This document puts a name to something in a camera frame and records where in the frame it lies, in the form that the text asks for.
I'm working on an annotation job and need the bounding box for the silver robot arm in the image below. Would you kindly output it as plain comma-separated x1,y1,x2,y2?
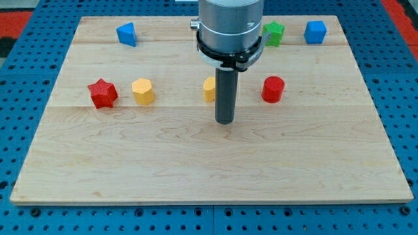
190,0,265,72

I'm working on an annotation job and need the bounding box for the yellow block behind pointer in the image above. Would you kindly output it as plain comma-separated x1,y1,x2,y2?
203,77,216,102

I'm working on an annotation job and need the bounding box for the dark grey cylindrical pointer tool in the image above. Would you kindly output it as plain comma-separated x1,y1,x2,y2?
215,69,238,125

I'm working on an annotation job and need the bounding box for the red cylinder block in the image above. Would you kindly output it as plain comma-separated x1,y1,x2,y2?
261,76,285,103

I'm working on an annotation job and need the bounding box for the yellow hexagon block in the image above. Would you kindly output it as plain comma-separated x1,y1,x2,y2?
131,78,155,106

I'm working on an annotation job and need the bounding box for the wooden board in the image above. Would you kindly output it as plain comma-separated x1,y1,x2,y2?
10,15,413,206

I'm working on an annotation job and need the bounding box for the red star block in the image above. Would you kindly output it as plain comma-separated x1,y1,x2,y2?
88,78,118,109

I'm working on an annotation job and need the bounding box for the green star block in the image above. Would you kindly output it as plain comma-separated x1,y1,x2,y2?
262,21,285,47

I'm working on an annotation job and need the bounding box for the blue triangle block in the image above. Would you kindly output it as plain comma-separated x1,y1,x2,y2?
116,22,137,47

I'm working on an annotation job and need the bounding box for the blue cube block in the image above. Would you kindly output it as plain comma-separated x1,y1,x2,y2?
304,21,327,44

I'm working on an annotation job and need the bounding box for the black mounting clamp ring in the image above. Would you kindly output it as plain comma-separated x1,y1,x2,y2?
195,35,271,72

